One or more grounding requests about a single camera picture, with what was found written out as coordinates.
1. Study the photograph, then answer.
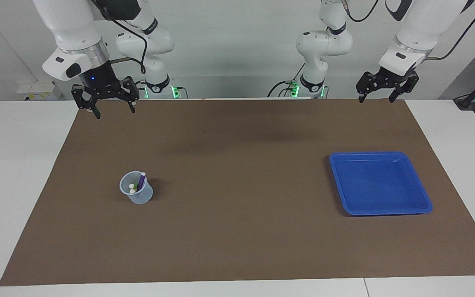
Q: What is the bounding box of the white box with yellow marks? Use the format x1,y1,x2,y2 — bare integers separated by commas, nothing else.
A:
17,80,63,101

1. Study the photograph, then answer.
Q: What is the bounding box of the blue plastic tray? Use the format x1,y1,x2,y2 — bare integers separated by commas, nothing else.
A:
329,151,433,216

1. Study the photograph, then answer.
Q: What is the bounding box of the brown table mat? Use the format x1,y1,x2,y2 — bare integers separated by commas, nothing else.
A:
0,98,475,286

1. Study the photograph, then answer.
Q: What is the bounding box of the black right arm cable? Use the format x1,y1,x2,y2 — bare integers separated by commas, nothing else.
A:
91,0,146,75

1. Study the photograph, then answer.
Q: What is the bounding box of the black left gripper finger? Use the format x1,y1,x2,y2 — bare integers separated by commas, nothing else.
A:
389,76,419,103
356,72,382,103

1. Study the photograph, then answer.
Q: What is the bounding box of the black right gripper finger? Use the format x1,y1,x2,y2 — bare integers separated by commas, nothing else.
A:
122,76,140,113
71,85,101,119

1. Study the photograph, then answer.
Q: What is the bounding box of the black base cable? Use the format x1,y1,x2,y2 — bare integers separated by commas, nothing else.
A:
267,62,306,98

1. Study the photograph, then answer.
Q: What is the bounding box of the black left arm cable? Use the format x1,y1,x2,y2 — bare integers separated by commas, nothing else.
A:
425,0,475,61

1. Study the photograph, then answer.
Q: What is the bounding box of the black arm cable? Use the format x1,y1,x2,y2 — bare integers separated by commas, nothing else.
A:
91,0,146,75
425,0,475,61

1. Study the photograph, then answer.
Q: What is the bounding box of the clear plastic cup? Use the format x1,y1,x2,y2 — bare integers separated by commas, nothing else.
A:
119,171,154,205

